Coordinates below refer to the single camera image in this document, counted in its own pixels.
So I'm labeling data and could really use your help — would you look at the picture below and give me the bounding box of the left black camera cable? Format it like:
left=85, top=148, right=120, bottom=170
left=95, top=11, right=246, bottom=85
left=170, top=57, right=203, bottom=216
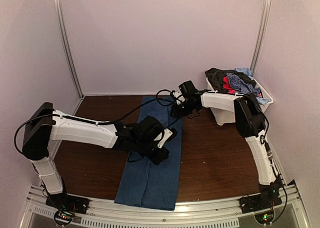
left=99, top=98, right=176, bottom=129

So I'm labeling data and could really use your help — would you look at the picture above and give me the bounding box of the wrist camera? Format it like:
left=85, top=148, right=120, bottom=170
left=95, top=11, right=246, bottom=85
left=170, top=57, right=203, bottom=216
left=170, top=90, right=185, bottom=105
left=154, top=128, right=178, bottom=149

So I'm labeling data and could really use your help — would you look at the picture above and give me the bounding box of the white plastic laundry bin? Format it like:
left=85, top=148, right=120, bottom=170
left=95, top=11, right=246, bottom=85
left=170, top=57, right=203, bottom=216
left=205, top=77, right=274, bottom=126

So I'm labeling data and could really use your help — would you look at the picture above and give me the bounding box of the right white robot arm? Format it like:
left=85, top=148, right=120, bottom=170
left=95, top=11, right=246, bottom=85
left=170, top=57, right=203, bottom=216
left=170, top=80, right=281, bottom=209

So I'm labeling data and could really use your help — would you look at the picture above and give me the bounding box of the right black camera cable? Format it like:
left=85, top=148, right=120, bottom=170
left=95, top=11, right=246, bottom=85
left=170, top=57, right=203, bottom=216
left=155, top=88, right=176, bottom=106

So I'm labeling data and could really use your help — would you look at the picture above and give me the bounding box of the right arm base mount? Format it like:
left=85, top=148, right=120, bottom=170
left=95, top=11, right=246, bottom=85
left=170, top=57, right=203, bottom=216
left=239, top=183, right=282, bottom=214

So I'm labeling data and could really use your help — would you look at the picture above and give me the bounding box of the black camera cable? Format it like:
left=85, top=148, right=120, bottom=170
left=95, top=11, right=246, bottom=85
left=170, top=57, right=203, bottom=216
left=99, top=98, right=176, bottom=129
left=155, top=88, right=176, bottom=106

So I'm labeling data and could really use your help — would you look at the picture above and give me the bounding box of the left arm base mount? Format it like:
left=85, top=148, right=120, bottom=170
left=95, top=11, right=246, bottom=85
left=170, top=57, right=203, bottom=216
left=43, top=188, right=89, bottom=215

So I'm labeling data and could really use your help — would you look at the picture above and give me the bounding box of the black garment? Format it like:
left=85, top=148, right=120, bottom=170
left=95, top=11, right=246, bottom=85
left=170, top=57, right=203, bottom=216
left=205, top=68, right=256, bottom=93

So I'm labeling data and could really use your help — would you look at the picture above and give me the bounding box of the left aluminium corner post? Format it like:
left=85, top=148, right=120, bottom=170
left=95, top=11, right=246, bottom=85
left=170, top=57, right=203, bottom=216
left=53, top=0, right=84, bottom=99

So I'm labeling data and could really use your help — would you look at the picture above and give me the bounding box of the blue checkered shirt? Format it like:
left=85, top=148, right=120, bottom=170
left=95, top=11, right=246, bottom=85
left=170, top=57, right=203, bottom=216
left=227, top=73, right=262, bottom=98

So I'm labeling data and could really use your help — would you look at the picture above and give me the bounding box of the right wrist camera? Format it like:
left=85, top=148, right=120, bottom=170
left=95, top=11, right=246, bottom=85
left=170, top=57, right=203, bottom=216
left=170, top=90, right=185, bottom=105

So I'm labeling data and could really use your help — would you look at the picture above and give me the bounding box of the red garment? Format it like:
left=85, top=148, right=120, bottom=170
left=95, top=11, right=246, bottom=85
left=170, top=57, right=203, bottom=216
left=222, top=76, right=237, bottom=95

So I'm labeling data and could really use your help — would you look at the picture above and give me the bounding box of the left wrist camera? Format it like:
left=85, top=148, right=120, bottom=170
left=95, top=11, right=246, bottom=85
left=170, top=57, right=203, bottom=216
left=154, top=128, right=178, bottom=149

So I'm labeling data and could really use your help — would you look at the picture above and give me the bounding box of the aluminium corner post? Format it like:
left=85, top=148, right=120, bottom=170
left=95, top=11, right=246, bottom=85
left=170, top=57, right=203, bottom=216
left=250, top=0, right=272, bottom=73
left=53, top=0, right=84, bottom=99

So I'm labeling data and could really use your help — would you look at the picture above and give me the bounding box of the light blue garment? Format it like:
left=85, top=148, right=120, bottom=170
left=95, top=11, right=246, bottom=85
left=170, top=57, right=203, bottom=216
left=234, top=67, right=253, bottom=77

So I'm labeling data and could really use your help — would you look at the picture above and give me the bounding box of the right aluminium corner post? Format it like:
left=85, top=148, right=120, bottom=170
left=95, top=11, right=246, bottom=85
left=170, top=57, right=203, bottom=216
left=250, top=0, right=272, bottom=73

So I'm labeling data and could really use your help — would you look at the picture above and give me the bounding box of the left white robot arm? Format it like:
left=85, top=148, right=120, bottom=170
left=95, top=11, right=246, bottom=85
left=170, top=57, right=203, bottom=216
left=19, top=102, right=176, bottom=210

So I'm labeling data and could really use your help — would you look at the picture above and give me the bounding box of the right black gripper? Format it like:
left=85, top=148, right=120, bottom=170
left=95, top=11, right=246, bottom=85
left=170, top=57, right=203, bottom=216
left=171, top=100, right=198, bottom=118

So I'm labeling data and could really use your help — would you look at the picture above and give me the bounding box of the blue polo shirt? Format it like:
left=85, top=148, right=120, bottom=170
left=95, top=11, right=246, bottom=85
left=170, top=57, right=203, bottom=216
left=114, top=101, right=183, bottom=211

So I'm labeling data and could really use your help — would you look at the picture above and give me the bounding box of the front aluminium rail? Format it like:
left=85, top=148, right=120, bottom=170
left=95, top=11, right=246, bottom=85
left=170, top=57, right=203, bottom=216
left=24, top=180, right=303, bottom=228

